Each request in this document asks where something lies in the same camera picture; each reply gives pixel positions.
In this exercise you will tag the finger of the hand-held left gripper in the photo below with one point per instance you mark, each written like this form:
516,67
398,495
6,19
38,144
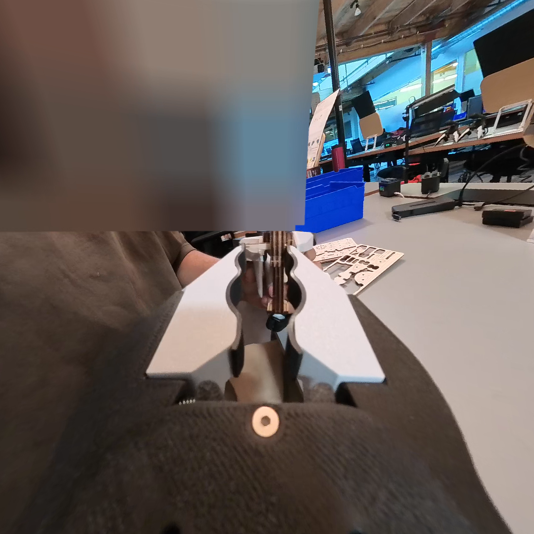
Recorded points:
304,240
254,244

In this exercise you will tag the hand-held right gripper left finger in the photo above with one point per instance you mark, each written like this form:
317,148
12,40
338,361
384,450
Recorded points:
192,333

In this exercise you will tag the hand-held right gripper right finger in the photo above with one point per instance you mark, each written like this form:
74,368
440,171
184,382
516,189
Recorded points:
338,333

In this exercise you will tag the wooden model assembly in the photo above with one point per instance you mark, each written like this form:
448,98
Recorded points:
278,275

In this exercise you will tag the grey desk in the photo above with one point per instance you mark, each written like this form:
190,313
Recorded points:
459,313

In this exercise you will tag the person's left hand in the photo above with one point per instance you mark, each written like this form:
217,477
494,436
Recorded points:
252,288

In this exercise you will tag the wooden parts sheet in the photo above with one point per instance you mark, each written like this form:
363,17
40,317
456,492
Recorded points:
367,267
333,248

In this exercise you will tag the blue plastic bin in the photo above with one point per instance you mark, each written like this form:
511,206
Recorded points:
333,200

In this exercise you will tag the maroon bottle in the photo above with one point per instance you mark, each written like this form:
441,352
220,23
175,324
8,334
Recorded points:
338,158

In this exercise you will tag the person's shirt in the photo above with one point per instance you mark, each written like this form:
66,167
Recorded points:
83,313

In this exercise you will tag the instruction poster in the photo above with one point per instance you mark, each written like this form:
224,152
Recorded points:
321,129

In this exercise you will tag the flat black box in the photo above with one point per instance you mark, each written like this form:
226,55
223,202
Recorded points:
421,206

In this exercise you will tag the black charger cup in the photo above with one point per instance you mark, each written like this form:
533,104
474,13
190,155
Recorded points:
430,183

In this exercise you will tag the black board stand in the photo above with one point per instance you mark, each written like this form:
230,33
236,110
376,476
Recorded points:
369,117
507,71

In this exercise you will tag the small black box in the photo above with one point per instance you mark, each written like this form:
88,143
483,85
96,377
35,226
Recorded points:
507,217

